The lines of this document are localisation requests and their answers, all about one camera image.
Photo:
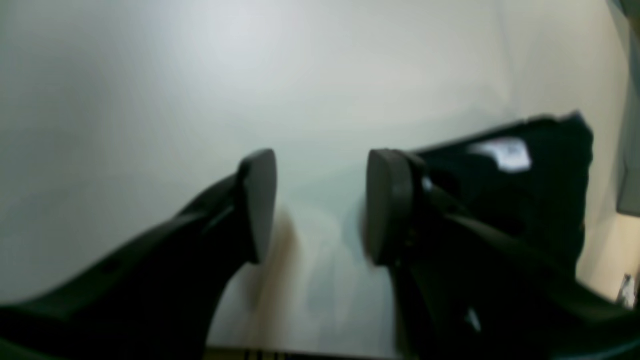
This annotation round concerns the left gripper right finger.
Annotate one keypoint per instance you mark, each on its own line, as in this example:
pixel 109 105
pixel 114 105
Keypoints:
pixel 467 291

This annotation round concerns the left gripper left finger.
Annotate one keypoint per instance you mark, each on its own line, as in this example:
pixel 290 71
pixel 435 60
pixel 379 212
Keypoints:
pixel 155 297

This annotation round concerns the black T-shirt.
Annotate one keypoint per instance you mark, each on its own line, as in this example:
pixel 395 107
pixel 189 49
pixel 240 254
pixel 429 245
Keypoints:
pixel 528 179

